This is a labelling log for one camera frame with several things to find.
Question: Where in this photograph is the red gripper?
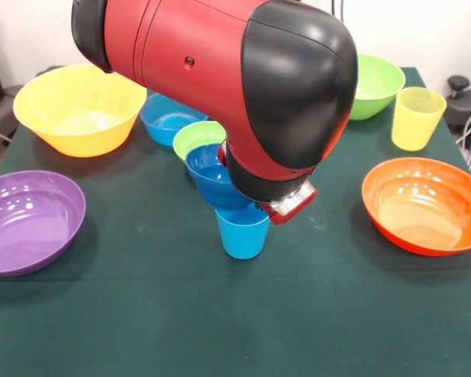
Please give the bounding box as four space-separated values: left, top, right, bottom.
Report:
258 189 319 225

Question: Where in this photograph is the light blue plastic cup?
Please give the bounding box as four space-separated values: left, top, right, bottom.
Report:
214 203 271 260

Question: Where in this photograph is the small dark blue bowl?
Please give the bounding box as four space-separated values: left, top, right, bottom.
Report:
184 143 257 211

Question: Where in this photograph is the large green plastic bowl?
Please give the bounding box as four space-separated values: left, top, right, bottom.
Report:
348 53 407 121

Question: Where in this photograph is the dark green tablecloth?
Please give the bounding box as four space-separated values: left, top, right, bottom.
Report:
0 65 471 377

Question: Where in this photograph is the small green plastic bowl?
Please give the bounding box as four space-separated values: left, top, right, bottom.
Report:
172 120 228 163

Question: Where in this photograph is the translucent light blue bowl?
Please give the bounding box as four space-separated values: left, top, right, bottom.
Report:
139 93 210 147

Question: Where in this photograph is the shallow orange plastic bowl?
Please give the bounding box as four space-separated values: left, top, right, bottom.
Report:
361 157 471 258

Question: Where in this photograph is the translucent yellow plastic cup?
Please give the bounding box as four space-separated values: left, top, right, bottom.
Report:
390 86 447 152

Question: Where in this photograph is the black round base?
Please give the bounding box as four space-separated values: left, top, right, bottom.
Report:
443 86 471 138

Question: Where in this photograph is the black knob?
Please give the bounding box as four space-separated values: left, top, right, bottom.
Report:
447 75 471 99

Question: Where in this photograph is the large yellow plastic bowl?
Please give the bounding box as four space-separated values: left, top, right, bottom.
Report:
13 64 148 159

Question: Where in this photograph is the shallow purple plastic bowl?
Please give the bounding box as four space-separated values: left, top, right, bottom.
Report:
0 170 86 277

